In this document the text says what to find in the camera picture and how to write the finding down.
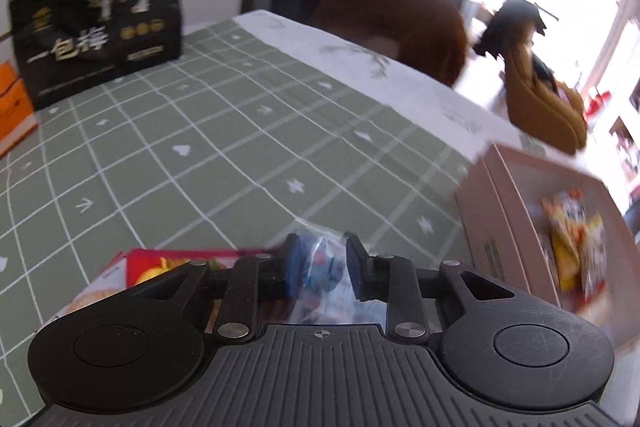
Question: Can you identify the blue white candy bag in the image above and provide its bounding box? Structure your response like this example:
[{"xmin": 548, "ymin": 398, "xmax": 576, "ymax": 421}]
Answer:
[{"xmin": 259, "ymin": 220, "xmax": 386, "ymax": 325}]

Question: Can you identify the black garment on chair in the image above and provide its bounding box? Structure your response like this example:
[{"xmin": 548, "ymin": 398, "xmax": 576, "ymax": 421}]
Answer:
[{"xmin": 473, "ymin": 0, "xmax": 547, "ymax": 58}]

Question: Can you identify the yellow chips packet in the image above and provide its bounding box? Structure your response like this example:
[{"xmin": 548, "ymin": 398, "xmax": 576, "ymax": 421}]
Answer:
[{"xmin": 540, "ymin": 186, "xmax": 608, "ymax": 307}]

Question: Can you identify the bread snack packet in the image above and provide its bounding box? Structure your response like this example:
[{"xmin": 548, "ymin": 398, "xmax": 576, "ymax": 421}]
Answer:
[{"xmin": 50, "ymin": 253, "xmax": 127, "ymax": 322}]

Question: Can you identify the brown round chair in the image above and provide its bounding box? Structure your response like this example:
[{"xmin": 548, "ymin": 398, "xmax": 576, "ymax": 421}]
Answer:
[{"xmin": 311, "ymin": 0, "xmax": 468, "ymax": 87}]

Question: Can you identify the orange gift box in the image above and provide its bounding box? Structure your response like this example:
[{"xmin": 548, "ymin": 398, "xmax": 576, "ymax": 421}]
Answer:
[{"xmin": 0, "ymin": 62, "xmax": 38, "ymax": 157}]

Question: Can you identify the green checked tablecloth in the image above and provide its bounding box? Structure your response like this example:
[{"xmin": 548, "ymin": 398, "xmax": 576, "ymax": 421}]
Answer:
[{"xmin": 1, "ymin": 12, "xmax": 518, "ymax": 426}]

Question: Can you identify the pink storage box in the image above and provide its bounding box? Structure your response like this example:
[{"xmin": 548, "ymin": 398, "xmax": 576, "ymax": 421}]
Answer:
[{"xmin": 456, "ymin": 143, "xmax": 639, "ymax": 348}]

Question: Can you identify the mustard lounge chair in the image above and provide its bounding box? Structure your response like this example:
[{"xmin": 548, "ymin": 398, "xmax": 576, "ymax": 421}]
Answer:
[{"xmin": 504, "ymin": 44, "xmax": 588, "ymax": 155}]

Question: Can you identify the red snack packet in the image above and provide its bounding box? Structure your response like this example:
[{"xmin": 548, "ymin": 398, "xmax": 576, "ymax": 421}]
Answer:
[{"xmin": 124, "ymin": 248, "xmax": 266, "ymax": 288}]

